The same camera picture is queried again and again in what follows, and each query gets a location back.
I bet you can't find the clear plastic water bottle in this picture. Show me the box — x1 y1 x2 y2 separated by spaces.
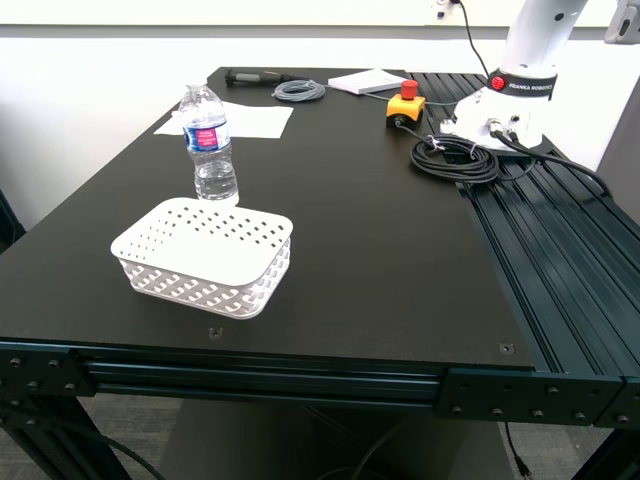
178 83 240 207

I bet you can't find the white plastic lattice basket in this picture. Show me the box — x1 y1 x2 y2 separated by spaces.
110 197 295 320

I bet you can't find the white paper sheet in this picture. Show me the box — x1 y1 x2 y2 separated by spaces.
153 99 295 141

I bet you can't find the yellow emergency stop button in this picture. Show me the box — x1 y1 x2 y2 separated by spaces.
385 79 428 130

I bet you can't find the white booklet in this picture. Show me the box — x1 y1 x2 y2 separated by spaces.
327 68 409 97

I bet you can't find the black handheld enabling device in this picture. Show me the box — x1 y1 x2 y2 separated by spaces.
223 68 302 89

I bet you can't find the grey cabinet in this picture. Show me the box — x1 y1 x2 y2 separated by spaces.
594 74 640 202

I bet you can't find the black coiled cable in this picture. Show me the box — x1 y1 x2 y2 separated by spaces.
394 119 501 186

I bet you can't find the grey coiled cable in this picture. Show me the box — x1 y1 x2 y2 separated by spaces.
271 77 459 107

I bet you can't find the black aluminium table frame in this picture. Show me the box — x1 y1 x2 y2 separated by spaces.
0 72 640 480

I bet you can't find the black wall cable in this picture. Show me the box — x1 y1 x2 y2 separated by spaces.
451 0 492 79

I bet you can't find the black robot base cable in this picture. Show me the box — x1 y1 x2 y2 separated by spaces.
487 118 614 199

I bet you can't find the beige wall cable trunking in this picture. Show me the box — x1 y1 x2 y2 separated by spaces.
0 0 640 28

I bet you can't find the black floor cable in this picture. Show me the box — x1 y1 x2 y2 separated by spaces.
501 422 532 477
0 409 169 480

